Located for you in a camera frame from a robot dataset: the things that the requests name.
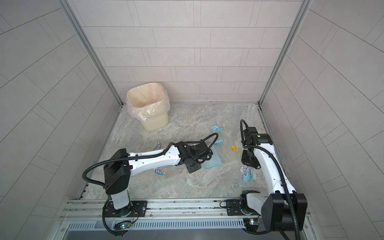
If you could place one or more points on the white checked paper scrap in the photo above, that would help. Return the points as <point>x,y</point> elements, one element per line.
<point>157,146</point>

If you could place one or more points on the cyan white paper scrap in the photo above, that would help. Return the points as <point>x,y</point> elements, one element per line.
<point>247,173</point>

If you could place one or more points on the right circuit board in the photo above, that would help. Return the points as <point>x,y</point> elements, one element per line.
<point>252,226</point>

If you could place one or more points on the grey-green hand brush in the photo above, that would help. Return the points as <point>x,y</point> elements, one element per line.
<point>254,173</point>

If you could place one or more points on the white blue-red paper scrap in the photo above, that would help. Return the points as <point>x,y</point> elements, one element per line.
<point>159,173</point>

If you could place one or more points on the lower cyan paper scrap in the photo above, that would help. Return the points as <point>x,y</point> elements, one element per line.
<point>218,142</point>

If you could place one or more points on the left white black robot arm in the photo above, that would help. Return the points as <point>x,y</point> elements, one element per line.
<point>114,174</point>

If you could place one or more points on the left circuit board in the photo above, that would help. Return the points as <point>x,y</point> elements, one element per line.
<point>122,225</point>

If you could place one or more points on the beige trash bin with bag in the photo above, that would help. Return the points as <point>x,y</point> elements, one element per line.
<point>149,103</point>

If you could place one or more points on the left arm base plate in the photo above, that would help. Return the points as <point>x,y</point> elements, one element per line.
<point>136,209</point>

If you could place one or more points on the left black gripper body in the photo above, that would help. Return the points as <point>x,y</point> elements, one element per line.
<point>194,166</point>

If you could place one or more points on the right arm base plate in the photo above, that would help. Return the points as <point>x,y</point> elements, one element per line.
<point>236,208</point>

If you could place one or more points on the circuit board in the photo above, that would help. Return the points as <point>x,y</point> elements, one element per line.
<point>122,225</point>
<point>252,226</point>

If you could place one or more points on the aluminium mounting rail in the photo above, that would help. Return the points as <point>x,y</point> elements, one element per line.
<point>157,209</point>

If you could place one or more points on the grey-green plastic dustpan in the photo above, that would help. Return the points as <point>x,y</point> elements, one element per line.
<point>214,161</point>

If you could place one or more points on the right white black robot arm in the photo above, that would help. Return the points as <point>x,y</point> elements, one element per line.
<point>284,209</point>

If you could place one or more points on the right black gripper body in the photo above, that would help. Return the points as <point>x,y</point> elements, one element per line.
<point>248,158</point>

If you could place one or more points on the upper cyan paper scrap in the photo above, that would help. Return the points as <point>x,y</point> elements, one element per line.
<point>216,128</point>

